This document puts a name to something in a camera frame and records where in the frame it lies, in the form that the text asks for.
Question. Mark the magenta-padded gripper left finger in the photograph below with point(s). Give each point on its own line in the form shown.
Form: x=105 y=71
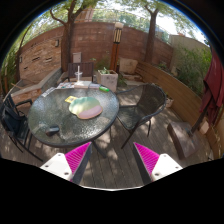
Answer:
x=59 y=164

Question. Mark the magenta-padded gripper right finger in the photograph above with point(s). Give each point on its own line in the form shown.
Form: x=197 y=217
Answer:
x=164 y=165

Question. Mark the pastel green pink mouse pad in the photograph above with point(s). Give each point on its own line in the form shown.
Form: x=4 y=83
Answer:
x=84 y=106

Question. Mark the brown umbrella base block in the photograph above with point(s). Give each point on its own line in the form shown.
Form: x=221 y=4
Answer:
x=181 y=140

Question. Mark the round glass patio table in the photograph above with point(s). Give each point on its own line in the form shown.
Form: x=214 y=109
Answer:
x=80 y=130

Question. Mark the black slatted patio chair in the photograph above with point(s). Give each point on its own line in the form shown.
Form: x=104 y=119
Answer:
x=13 y=125

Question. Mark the small pale flower pot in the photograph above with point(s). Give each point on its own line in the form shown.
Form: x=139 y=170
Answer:
x=169 y=102

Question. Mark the yellow paper card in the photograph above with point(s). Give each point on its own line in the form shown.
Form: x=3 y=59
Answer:
x=70 y=99

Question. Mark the dark wicker patio chair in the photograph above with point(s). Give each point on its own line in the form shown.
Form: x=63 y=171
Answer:
x=146 y=100

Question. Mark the curved wooden slat bench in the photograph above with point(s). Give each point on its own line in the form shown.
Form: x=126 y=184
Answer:
x=180 y=96

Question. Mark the white printed flyer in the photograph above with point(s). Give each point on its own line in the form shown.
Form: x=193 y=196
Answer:
x=48 y=92

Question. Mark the colourful open magazine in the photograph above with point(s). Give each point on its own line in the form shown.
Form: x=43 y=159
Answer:
x=65 y=85

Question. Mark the stone brick water basin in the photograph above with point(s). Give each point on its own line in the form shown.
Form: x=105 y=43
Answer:
x=36 y=85

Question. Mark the thick pale book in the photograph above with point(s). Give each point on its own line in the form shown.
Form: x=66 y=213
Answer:
x=82 y=84

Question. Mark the thin blue-covered book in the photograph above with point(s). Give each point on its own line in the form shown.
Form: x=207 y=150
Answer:
x=94 y=86

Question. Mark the small green packet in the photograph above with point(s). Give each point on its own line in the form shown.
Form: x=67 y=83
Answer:
x=104 y=89

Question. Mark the clear plastic cup with straw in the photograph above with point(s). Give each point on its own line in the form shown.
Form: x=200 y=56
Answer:
x=78 y=76

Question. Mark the white square planter with plant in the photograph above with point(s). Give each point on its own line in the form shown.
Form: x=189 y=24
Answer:
x=107 y=80

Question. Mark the dark wooden slatted chair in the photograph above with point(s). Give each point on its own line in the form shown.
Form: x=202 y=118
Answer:
x=86 y=69

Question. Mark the pale stone block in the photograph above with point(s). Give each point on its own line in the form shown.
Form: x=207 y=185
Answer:
x=128 y=66

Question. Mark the forked tree trunk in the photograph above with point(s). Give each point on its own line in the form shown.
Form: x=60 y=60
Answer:
x=66 y=50

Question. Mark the grey wall utility box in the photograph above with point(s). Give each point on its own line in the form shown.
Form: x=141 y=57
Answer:
x=77 y=57

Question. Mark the black wall lamp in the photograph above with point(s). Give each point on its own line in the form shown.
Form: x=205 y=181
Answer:
x=57 y=43
x=20 y=59

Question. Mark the wooden garden lamp post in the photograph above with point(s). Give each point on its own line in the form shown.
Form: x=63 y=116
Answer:
x=115 y=53

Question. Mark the slender tree by wall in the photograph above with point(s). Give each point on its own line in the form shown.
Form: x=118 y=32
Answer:
x=151 y=43

